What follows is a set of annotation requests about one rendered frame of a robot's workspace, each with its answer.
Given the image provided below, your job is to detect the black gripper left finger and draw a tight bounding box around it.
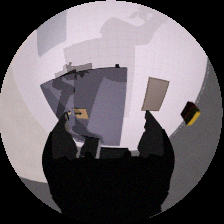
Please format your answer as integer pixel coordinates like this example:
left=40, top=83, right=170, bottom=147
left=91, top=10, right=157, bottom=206
left=42, top=112, right=78, bottom=196

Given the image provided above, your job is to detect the tan square mat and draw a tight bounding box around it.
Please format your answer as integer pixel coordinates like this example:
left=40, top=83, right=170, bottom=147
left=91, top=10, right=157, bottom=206
left=73, top=108, right=89, bottom=119

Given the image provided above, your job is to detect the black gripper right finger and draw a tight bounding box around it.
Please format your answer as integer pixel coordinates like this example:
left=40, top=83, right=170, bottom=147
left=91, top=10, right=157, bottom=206
left=137, top=110, right=175, bottom=191

